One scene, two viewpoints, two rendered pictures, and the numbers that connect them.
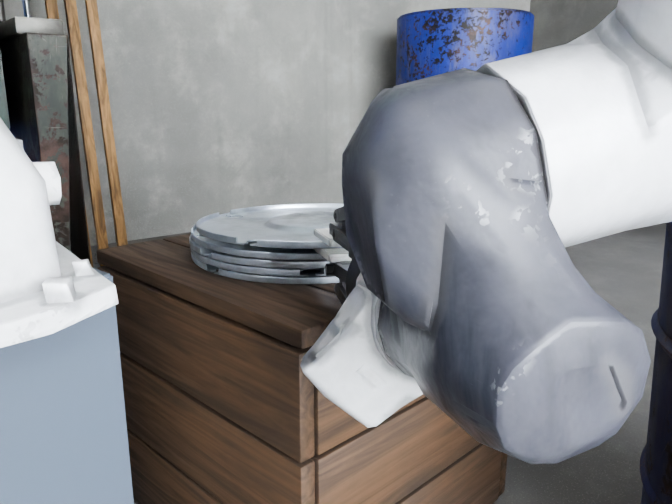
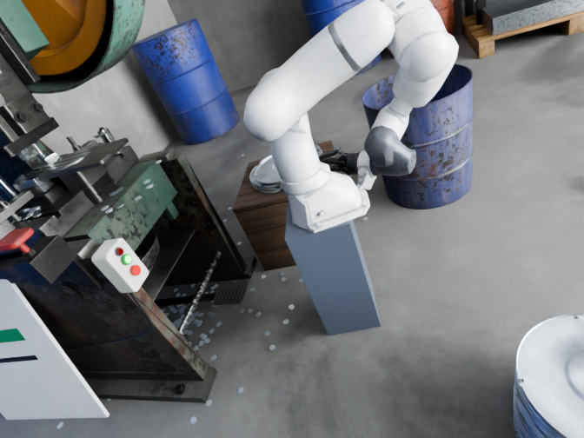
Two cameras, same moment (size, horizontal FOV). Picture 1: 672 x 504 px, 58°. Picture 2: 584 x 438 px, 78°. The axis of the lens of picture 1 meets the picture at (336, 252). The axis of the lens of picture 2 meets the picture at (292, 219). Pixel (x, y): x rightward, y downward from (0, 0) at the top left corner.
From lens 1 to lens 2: 95 cm
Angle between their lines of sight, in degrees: 32
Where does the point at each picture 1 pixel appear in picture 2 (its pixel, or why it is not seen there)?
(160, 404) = (281, 234)
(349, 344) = (366, 176)
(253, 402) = not seen: hidden behind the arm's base
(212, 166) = not seen: hidden behind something
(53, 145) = (197, 189)
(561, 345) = (411, 156)
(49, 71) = (186, 166)
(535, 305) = (407, 154)
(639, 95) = (400, 120)
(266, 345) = not seen: hidden behind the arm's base
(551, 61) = (388, 120)
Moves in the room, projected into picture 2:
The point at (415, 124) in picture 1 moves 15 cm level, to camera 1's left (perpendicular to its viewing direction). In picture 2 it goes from (385, 140) to (351, 167)
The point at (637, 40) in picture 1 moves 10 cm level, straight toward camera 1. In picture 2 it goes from (396, 112) to (414, 122)
